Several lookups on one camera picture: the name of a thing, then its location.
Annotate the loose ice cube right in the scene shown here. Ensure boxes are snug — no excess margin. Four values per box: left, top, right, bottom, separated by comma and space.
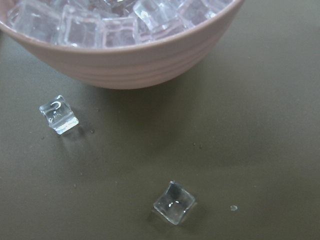
153, 180, 196, 226

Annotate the loose ice cube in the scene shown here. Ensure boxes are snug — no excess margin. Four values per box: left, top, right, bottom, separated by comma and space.
39, 95, 79, 135
153, 180, 196, 226

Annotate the loose ice cube left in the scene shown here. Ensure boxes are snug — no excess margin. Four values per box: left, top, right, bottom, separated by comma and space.
39, 95, 79, 135

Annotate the clear ice cubes pile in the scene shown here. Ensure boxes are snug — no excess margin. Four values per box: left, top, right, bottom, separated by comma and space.
6, 0, 231, 49

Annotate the pink bowl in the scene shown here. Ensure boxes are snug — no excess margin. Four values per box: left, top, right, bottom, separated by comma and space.
0, 0, 243, 90

